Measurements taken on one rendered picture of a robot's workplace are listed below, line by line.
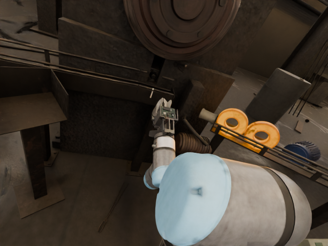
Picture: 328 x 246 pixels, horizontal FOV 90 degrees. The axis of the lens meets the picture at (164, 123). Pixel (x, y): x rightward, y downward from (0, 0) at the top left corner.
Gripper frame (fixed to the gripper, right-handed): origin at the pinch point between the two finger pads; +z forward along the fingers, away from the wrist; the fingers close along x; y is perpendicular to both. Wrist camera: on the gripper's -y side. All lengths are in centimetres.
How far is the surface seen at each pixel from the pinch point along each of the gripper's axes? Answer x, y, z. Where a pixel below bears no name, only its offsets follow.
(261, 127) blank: -52, 3, -3
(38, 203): 47, -67, -33
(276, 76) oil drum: -219, -54, 170
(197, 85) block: -20.7, -1.0, 19.0
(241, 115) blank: -42.9, 1.3, 2.9
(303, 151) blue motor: -197, -58, 34
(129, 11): 20.9, 18.7, 25.0
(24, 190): 57, -69, -27
